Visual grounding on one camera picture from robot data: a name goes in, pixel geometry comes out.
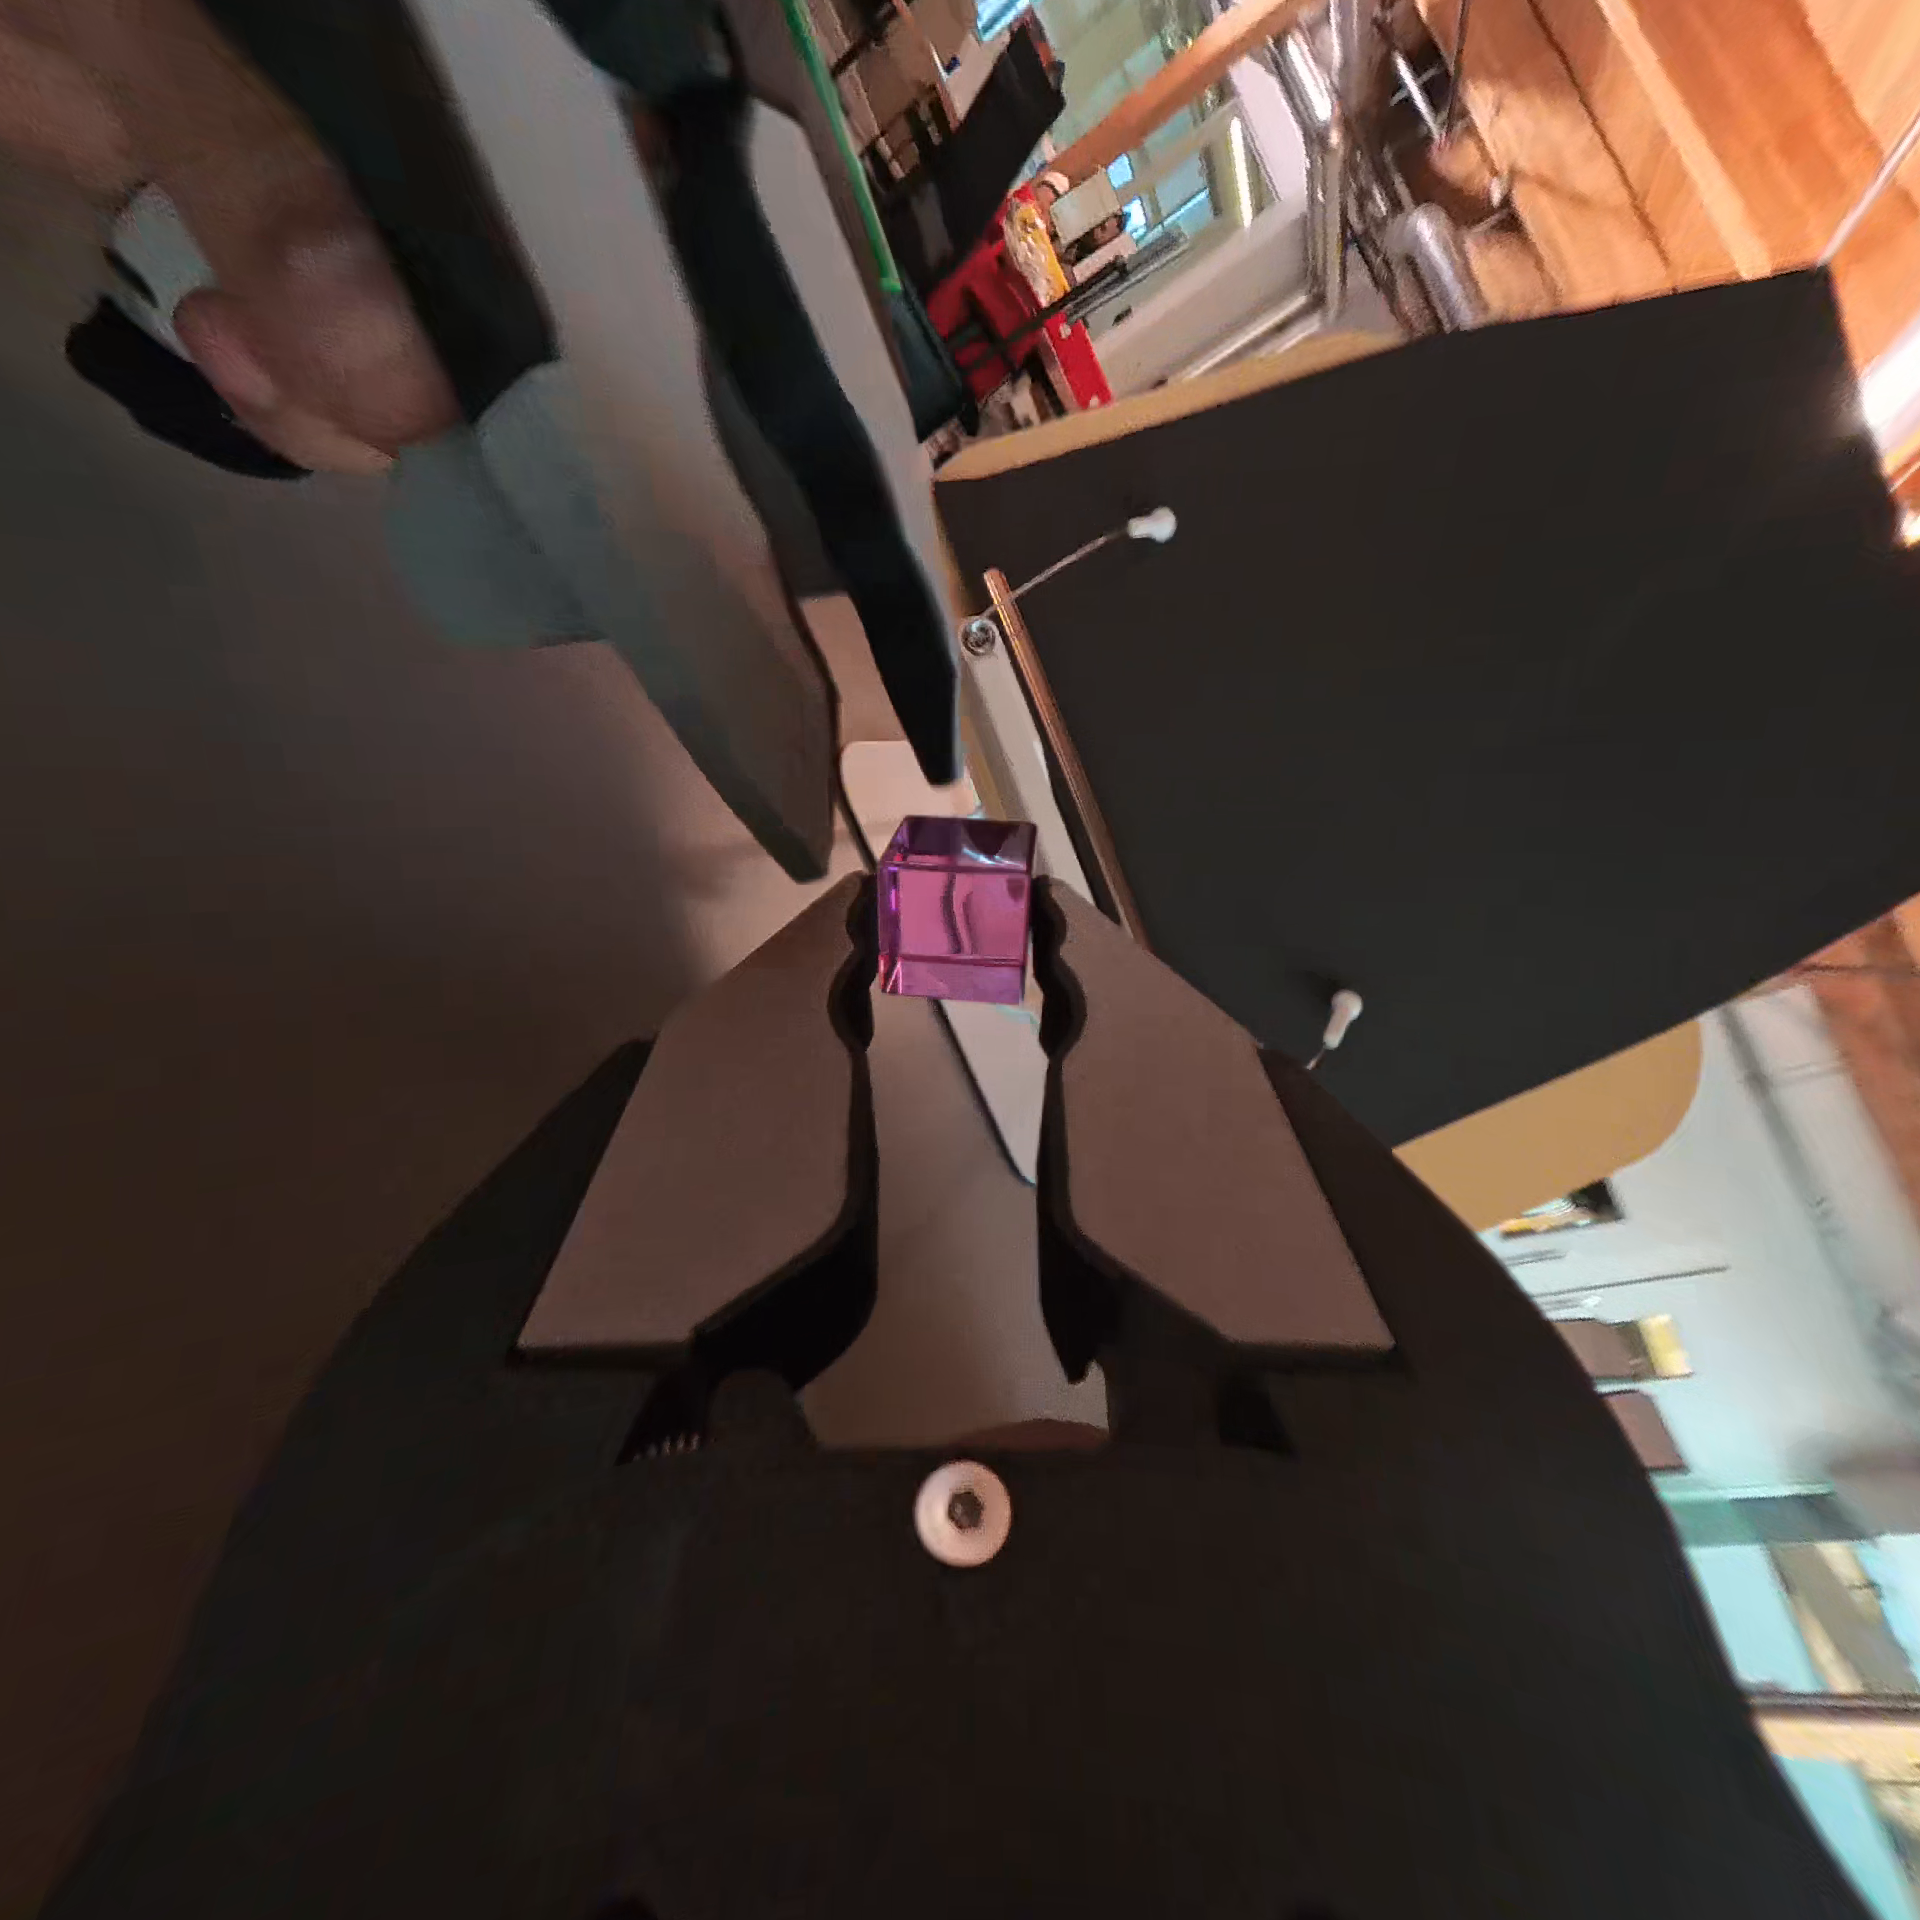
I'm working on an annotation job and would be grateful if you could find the black wooden book stand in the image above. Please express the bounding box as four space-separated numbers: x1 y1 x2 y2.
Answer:
837 268 1899 1250

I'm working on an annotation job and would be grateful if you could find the person's left hand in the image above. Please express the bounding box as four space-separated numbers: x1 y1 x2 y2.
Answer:
0 22 460 480

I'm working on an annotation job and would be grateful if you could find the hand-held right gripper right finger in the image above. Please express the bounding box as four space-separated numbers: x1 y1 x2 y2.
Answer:
1029 872 1402 1385

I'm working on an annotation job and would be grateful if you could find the silver duct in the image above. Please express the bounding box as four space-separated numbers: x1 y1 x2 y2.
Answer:
1295 0 1502 336

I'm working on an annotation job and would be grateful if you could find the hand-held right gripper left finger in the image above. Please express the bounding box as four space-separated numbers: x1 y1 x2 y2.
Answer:
514 872 884 1393

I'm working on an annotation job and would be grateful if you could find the purple transparent cube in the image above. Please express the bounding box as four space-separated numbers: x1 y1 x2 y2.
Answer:
873 813 1039 1002

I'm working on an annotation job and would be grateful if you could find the red cabinet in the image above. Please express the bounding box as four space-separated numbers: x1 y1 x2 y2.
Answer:
927 180 1116 436

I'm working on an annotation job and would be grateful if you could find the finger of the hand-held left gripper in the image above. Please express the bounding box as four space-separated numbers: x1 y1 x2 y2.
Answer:
657 71 964 789
385 356 839 884

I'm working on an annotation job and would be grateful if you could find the wooden post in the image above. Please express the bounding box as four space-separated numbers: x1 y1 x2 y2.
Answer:
1049 0 1322 174

